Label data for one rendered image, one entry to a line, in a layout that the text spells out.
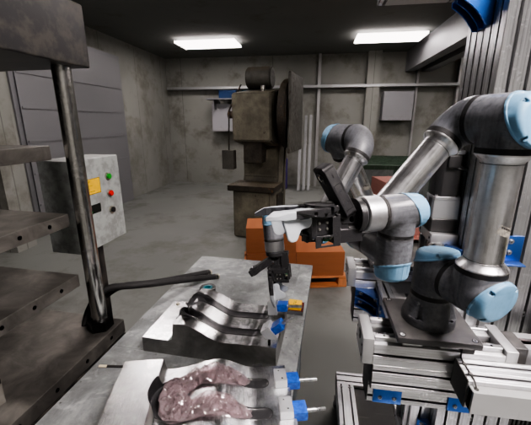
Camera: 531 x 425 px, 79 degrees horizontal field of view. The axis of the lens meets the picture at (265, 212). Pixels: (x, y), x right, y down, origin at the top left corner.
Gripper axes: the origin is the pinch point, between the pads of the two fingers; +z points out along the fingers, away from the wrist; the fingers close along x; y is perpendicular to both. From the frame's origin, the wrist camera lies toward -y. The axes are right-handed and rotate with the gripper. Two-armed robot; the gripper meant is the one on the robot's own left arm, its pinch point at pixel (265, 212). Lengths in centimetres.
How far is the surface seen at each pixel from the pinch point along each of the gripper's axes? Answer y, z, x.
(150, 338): 52, 28, 61
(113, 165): -12, 41, 112
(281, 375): 54, -11, 28
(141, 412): 52, 28, 23
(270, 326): 47, -13, 45
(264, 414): 59, -3, 20
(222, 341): 51, 3, 49
